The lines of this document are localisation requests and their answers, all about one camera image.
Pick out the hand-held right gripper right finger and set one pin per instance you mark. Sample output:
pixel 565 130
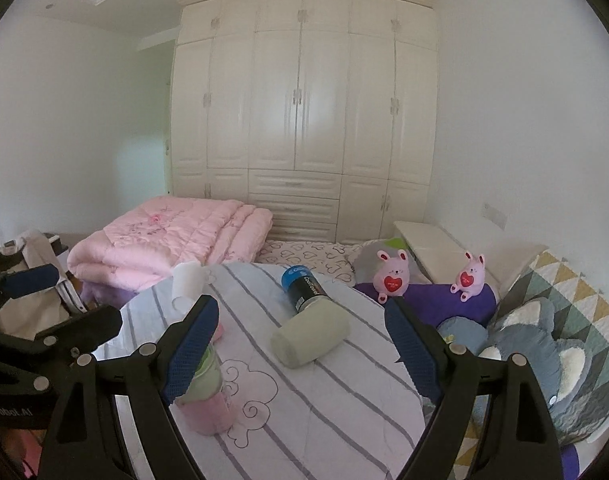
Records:
pixel 412 352

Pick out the triangle pattern cushion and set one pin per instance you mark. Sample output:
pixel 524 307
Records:
pixel 584 300

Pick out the grey green pillow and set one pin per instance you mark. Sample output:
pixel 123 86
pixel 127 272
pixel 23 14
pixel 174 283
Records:
pixel 367 255

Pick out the heart print bed sheet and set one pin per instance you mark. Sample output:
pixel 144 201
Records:
pixel 309 255

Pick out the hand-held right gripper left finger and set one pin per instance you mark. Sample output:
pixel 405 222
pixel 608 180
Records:
pixel 192 352

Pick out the beige cloth bag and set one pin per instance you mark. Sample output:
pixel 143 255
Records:
pixel 32 310

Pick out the white headboard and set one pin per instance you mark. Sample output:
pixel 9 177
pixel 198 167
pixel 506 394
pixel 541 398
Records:
pixel 434 245

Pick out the white wardrobe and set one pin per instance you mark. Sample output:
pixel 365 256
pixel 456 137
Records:
pixel 304 110

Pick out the pink quilt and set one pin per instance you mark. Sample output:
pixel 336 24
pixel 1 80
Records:
pixel 174 240

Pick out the white cup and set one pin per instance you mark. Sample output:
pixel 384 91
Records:
pixel 187 280

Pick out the blue plush toy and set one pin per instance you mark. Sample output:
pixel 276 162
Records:
pixel 462 335

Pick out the grey plush toy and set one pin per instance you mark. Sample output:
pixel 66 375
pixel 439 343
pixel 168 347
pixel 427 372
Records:
pixel 539 355

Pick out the pink rabbit plush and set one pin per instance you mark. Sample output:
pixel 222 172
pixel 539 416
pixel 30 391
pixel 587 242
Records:
pixel 468 277
pixel 393 275

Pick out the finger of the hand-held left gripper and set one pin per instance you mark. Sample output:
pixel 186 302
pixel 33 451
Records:
pixel 92 324
pixel 32 279

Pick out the purple pillow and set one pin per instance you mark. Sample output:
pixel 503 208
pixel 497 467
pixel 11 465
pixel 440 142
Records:
pixel 434 302

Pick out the striped white cloth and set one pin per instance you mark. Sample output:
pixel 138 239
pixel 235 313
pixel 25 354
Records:
pixel 309 410

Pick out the pale green cup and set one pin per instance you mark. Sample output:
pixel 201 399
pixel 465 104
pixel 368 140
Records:
pixel 312 337

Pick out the pink and green cup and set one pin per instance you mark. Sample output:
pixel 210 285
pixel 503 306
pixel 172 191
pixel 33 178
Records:
pixel 207 405

